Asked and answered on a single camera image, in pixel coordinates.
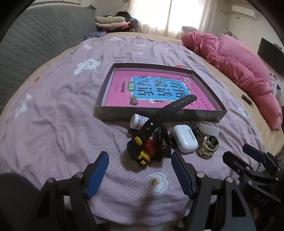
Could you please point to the purple printed bed sheet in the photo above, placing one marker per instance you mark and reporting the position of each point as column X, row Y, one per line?
column 55, row 111

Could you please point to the white bottle cap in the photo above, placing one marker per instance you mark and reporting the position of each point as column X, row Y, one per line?
column 208, row 128

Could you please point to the white air conditioner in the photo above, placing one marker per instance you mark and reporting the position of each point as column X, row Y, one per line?
column 243, row 10

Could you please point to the white earbuds case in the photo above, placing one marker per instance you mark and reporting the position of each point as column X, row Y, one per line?
column 184, row 137

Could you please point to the small dark rectangular tag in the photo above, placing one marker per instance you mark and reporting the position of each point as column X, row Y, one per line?
column 247, row 100

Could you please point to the grey quilted sofa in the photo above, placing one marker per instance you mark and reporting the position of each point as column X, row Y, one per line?
column 33, row 44

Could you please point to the pink folded blanket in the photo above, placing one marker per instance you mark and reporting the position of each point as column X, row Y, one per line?
column 111, row 24

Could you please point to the grey pillow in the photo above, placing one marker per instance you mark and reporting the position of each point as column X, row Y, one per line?
column 188, row 30

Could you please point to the pink book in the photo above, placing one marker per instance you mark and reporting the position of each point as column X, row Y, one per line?
column 124, row 88

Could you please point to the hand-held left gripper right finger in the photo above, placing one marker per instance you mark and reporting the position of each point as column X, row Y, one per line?
column 182, row 175

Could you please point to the black and yellow wristwatch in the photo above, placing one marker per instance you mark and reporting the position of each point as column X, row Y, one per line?
column 177, row 103

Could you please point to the beige folded blanket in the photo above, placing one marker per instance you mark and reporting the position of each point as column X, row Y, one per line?
column 108, row 19

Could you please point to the pink quilt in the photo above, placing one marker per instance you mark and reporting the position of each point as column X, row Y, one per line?
column 233, row 62

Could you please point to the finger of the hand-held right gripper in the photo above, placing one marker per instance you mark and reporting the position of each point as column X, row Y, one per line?
column 255, row 153
column 231, row 158

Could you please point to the blue floral cloth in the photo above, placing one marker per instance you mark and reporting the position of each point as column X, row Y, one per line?
column 95, row 35

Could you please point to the red lighter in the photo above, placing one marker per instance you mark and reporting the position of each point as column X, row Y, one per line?
column 149, row 146

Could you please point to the shallow grey cardboard box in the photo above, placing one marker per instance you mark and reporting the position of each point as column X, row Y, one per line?
column 124, row 113

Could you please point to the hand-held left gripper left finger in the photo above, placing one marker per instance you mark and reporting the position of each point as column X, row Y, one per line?
column 97, row 175

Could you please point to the black television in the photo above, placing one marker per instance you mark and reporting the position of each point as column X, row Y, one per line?
column 269, row 53

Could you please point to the pile of dark clothes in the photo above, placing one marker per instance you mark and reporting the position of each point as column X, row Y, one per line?
column 126, row 24

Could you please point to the white pill bottle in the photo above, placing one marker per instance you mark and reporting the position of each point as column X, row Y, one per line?
column 137, row 121

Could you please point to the white curtain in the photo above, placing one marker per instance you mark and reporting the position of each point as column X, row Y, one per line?
column 199, row 17

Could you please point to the black toothed hair clip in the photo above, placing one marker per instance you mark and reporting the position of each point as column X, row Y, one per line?
column 163, row 144

